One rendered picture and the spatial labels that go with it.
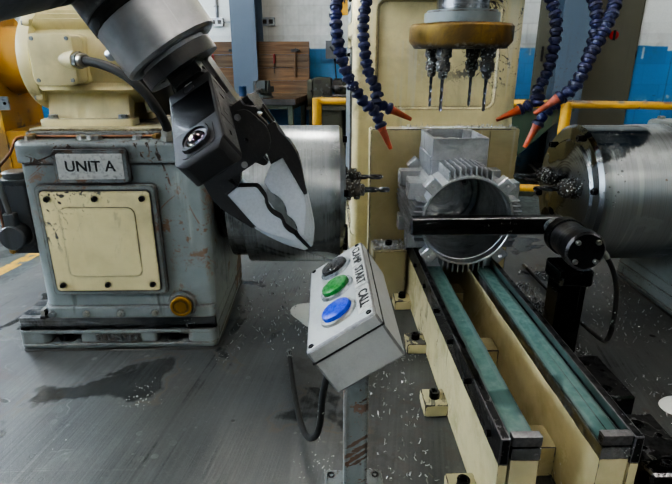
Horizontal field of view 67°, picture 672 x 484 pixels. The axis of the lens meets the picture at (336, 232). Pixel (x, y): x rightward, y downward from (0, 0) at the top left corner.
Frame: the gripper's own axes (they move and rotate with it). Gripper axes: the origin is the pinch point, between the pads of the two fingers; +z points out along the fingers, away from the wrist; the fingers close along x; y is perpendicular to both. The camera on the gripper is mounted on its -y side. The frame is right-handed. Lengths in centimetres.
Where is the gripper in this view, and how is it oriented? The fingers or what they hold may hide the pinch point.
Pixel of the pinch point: (301, 239)
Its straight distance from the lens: 49.4
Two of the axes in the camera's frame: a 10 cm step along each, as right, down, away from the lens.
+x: -8.3, 5.3, 1.6
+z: 5.5, 7.8, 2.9
